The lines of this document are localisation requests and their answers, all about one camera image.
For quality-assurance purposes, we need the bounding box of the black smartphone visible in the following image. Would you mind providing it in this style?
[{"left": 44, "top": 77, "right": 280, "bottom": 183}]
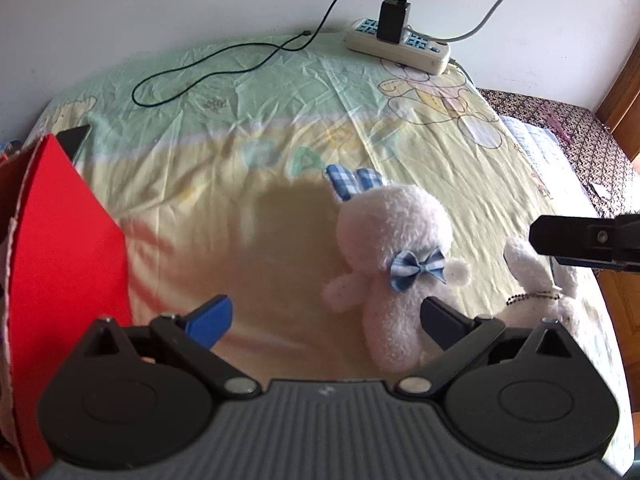
[{"left": 55, "top": 125, "right": 91, "bottom": 164}]

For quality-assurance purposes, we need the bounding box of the white bunny with chain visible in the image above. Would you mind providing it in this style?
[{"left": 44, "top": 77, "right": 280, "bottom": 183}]
[{"left": 497, "top": 237, "right": 599, "bottom": 338}]

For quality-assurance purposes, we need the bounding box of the black charger cable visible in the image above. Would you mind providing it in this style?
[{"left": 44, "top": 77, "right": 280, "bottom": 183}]
[{"left": 131, "top": 0, "right": 409, "bottom": 109}]

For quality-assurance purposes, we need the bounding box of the red cardboard box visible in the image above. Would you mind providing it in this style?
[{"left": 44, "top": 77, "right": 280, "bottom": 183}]
[{"left": 1, "top": 134, "right": 131, "bottom": 478}]

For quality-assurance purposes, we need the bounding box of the floral covered side table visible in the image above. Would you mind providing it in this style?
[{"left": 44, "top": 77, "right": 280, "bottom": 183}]
[{"left": 480, "top": 89, "right": 639, "bottom": 218}]

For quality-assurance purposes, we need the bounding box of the black charger adapter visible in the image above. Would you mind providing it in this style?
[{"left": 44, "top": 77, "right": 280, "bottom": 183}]
[{"left": 376, "top": 0, "right": 410, "bottom": 44}]

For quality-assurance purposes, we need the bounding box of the grey power strip cord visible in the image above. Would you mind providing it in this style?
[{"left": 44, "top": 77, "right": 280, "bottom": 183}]
[{"left": 409, "top": 0, "right": 526, "bottom": 44}]

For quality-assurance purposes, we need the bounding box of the white bunny with blue bow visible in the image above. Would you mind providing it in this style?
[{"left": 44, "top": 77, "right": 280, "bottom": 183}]
[{"left": 322, "top": 165, "right": 472, "bottom": 373}]

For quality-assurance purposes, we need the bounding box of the stack of printed papers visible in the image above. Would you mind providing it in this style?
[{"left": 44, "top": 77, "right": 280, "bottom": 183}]
[{"left": 500, "top": 115, "right": 572, "bottom": 182}]

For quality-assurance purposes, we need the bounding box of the small white paper scrap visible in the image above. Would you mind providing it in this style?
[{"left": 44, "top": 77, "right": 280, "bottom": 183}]
[{"left": 588, "top": 182, "right": 612, "bottom": 202}]

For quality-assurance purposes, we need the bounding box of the white power strip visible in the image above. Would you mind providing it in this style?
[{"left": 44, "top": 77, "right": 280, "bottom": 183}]
[{"left": 345, "top": 18, "right": 451, "bottom": 75}]

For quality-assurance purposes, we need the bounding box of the pink hair clip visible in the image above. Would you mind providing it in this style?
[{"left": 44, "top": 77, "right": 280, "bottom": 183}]
[{"left": 546, "top": 112, "right": 573, "bottom": 144}]

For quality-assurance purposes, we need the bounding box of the wooden window frame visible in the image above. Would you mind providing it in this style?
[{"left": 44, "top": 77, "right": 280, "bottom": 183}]
[{"left": 596, "top": 41, "right": 640, "bottom": 166}]

